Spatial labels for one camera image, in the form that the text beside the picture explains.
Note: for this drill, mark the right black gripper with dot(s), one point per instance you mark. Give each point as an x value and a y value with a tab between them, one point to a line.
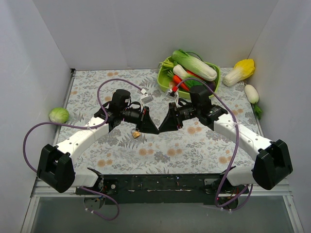
173	116

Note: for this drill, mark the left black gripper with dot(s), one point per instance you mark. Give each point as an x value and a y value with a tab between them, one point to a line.
144	119

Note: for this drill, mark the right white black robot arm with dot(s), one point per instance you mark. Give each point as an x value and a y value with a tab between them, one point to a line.
272	159

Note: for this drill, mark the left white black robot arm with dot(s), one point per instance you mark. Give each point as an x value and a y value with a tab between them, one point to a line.
56	164

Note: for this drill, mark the floral table mat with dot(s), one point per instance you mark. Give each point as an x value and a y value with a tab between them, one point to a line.
192	149

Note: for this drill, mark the green plastic tray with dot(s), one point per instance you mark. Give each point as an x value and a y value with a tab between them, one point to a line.
165	76

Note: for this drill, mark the toy orange carrot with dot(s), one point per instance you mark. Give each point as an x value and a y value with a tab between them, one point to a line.
178	80

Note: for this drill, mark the toy green leafy vegetable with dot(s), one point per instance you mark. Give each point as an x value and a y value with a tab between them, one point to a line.
193	81

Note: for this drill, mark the toy red pepper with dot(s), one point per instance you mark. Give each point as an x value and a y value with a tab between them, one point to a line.
193	74

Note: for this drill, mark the toy purple eggplant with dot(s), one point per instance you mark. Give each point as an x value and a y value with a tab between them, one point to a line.
211	87

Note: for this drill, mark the large toy napa cabbage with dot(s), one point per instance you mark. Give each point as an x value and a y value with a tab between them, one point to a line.
195	65

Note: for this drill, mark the toy white radish on table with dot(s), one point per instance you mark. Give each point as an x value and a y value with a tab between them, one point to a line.
253	98

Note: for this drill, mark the toy round green cabbage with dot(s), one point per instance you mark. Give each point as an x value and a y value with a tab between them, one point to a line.
59	115

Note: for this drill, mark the toy yellow-leaf cabbage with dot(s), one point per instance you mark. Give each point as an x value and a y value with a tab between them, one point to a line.
242	70

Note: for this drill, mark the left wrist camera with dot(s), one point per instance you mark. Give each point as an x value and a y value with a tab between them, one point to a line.
145	97

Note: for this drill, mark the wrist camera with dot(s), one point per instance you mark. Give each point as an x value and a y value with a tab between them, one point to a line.
173	94
145	97

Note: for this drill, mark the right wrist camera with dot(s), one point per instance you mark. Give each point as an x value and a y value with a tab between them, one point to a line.
173	94

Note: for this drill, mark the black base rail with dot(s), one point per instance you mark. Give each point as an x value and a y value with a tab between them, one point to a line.
160	188

